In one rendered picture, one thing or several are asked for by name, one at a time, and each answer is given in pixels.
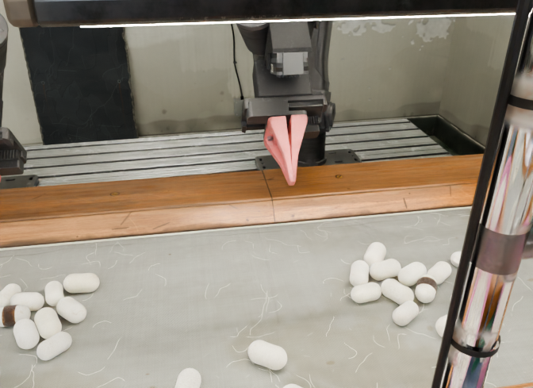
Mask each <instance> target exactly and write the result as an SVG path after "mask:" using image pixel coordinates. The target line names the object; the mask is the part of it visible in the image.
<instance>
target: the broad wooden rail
mask: <svg viewBox="0 0 533 388"><path fill-rule="evenodd" d="M483 155H484V154H476V155H465V156H444V157H433V158H423V159H401V160H390V161H379V162H368V163H347V164H336V165H325V166H314V167H298V168H297V177H296V182H295V184H294V185H293V186H289V185H288V183H287V181H286V178H285V176H284V174H283V172H282V169H271V170H260V171H239V172H228V173H217V174H206V175H185V176H174V177H163V178H152V179H131V180H120V181H109V182H88V183H77V184H66V185H55V186H34V187H23V188H12V189H1V190H0V248H15V247H24V246H33V245H42V244H59V243H68V242H77V241H86V240H104V239H113V238H122V237H130V236H148V235H157V234H166V233H176V232H193V231H201V230H210V229H228V228H237V227H246V226H255V225H272V224H281V223H290V222H299V221H317V220H326V219H335V218H345V217H361V216H370V215H379V214H389V213H406V212H415V211H424V210H434V209H450V208H459V207H468V206H472V204H473V200H474V194H475V190H476V186H477V180H478V176H479V172H480V169H481V162H482V159H483Z"/></svg>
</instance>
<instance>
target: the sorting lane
mask: <svg viewBox="0 0 533 388"><path fill-rule="evenodd" d="M470 208H471V206H468V207H459V208H450V209H434V210H424V211H415V212H406V213H389V214H379V215H370V216H361V217H345V218H335V219H326V220H317V221H299V222H290V223H281V224H272V225H255V226H246V227H237V228H228V229H210V230H201V231H193V232H176V233H166V234H157V235H148V236H130V237H122V238H113V239H104V240H86V241H77V242H68V243H59V244H42V245H33V246H24V247H15V248H0V291H2V290H3V289H4V288H5V287H6V286H7V285H9V284H12V283H14V284H17V285H19V287H20V288H21V292H37V293H39V294H41V295H42V296H43V297H44V305H43V306H42V307H41V308H40V309H43V308H46V307H48V308H52V309H54V310H55V311H56V314H57V316H58V318H59V321H60V323H61V325H62V329H61V332H67V333H69V334H70V335H71V338H72V343H71V346H70V347H69V348H68V349H67V350H66V351H64V352H62V353H60V354H58V355H57V356H56V357H54V358H53V359H50V360H42V359H40V358H39V357H38V355H37V353H36V350H37V347H38V346H39V344H40V343H41V342H43V341H44V340H46V339H45V338H43V337H42V336H41V335H40V334H39V336H40V339H39V341H38V343H37V345H36V346H35V347H34V348H31V349H23V348H20V347H19V346H18V345H17V341H16V339H15V336H14V334H13V327H14V326H10V327H0V388H175V385H176V382H177V379H178V375H179V374H180V372H181V371H183V370H184V369H186V368H193V369H195V370H197V371H198V372H199V374H200V376H201V385H200V387H199V388H283V387H284V386H286V385H288V384H296V385H298V386H300V387H302V388H431V384H432V380H433V377H434V373H435V367H436V363H437V359H438V355H439V349H440V345H441V342H442V337H441V336H440V335H439V334H438V333H437V331H436V328H435V324H436V322H437V320H438V319H439V318H441V317H443V316H445V315H447V314H448V310H449V306H450V303H451V301H450V299H451V295H452V292H453V289H454V282H455V278H456V274H457V270H458V268H457V267H456V266H454V265H453V264H452V263H451V255H452V254H453V253H455V252H461V251H462V246H463V243H464V239H465V235H466V229H467V225H468V221H469V218H470ZM374 242H379V243H382V244H383V245H384V246H385V249H386V254H385V258H384V259H383V261H384V260H387V259H395V260H397V261H398V262H399V263H400V265H401V269H402V268H403V267H406V266H408V265H409V264H410V263H414V262H420V263H422V264H423V265H424V266H425V267H426V269H427V272H428V270H429V269H430V268H432V267H433V266H434V265H435V264H436V263H438V262H440V261H443V262H447V263H449V264H450V266H451V275H450V276H449V277H448V278H447V279H445V280H444V281H443V283H441V284H439V285H437V291H436V296H435V298H434V299H433V301H431V302H429V303H423V302H420V301H419V300H418V299H417V298H416V295H415V289H416V284H414V285H412V286H408V288H410V289H411V290H412V292H413V295H414V298H413V302H415V303H416V304H417V305H418V308H419V312H418V315H417V316H416V317H415V318H414V319H412V320H411V321H410V322H409V323H408V324H407V325H404V326H400V325H397V324H396V323H395V322H394V321H393V317H392V315H393V311H394V310H395V309H396V308H397V307H399V306H400V305H398V304H397V303H396V302H394V301H393V300H391V299H389V298H387V297H386V296H385V295H383V293H382V294H381V296H380V298H379V299H377V300H375V301H370V302H363V303H357V302H355V301H354V300H353V299H352V298H351V290H352V289H353V288H354V286H353V285H352V284H351V282H350V273H351V265H352V263H353V262H355V261H357V260H362V261H364V259H363V257H364V255H365V253H366V250H367V249H368V247H369V246H370V245H371V244H372V243H374ZM85 273H93V274H95V275H97V276H98V278H99V282H100V283H99V286H98V288H97V289H96V290H95V291H94V292H91V293H69V292H67V291H66V290H65V289H64V287H63V296H64V297H70V298H74V299H75V300H76V301H78V302H80V303H81V304H83V305H84V306H85V308H86V317H85V318H84V320H83V321H81V322H79V323H71V322H70V321H68V320H66V319H65V318H63V317H62V316H60V315H59V314H58V313H57V310H56V306H51V305H49V304H48V303H47V302H46V300H45V292H44V289H45V287H46V285H47V284H48V283H49V282H51V281H57V282H60V283H61V284H62V286H63V281H64V279H65V278H66V277H67V276H68V275H70V274H85ZM40 309H39V310H40ZM39 310H37V311H30V312H31V316H30V318H29V319H30V320H32V321H33V322H34V324H35V321H34V317H35V315H36V313H37V312H38V311H39ZM35 325H36V324H35ZM36 328H37V327H36ZM38 333H39V332H38ZM500 339H501V343H500V347H499V350H498V352H497V353H496V354H495V355H494V356H493V359H492V362H491V365H490V368H489V373H488V375H487V378H486V381H485V385H484V388H495V387H501V386H510V385H516V384H522V383H528V382H533V259H522V261H521V264H520V269H519V271H518V274H517V277H516V281H515V285H514V287H513V290H512V295H511V298H510V301H509V303H508V308H507V311H506V314H505V317H504V322H503V324H502V328H501V331H500ZM256 340H263V341H266V342H267V343H270V344H274V345H277V346H279V347H281V348H283V349H284V350H285V351H286V354H287V362H286V365H285V366H284V367H283V368H282V369H280V370H272V369H270V368H268V367H264V366H262V365H259V364H256V363H253V362H252V361H251V360H250V358H249V356H248V353H247V351H248V348H249V346H250V344H251V343H252V342H254V341H256Z"/></svg>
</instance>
